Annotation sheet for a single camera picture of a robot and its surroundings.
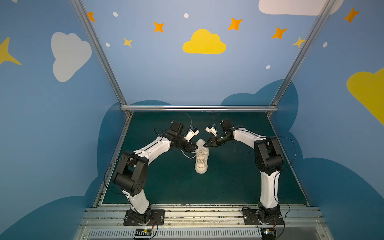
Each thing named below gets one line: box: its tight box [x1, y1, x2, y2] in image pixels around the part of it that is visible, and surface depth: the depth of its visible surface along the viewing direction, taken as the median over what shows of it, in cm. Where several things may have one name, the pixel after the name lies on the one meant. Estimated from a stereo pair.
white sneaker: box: [194, 139, 209, 174], surface depth 93 cm
